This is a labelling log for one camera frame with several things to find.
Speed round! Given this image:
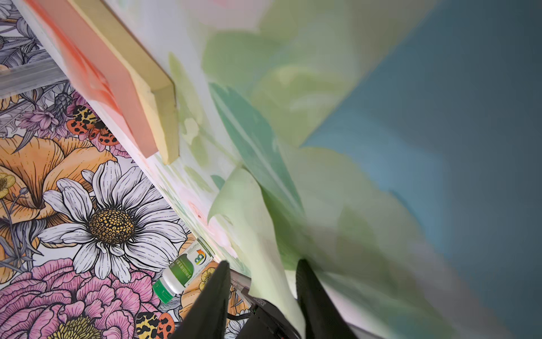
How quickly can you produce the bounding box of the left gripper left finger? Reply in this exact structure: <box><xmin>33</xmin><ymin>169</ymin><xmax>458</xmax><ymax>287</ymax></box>
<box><xmin>170</xmin><ymin>261</ymin><xmax>231</xmax><ymax>339</ymax></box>

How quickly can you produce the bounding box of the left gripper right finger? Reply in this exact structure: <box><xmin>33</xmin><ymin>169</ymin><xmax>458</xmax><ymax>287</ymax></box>
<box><xmin>296</xmin><ymin>259</ymin><xmax>356</xmax><ymax>339</ymax></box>

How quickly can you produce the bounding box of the pink and yellow memo pad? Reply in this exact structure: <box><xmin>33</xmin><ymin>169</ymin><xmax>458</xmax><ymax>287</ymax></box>
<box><xmin>23</xmin><ymin>1</ymin><xmax>179</xmax><ymax>165</ymax></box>

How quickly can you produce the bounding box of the green cap white bottle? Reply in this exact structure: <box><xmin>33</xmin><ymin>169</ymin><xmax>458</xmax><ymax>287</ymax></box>
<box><xmin>152</xmin><ymin>239</ymin><xmax>213</xmax><ymax>304</ymax></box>

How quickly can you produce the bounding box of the torn green memo page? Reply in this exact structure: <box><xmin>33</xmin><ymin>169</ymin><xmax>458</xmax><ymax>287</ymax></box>
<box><xmin>208</xmin><ymin>168</ymin><xmax>314</xmax><ymax>338</ymax></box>

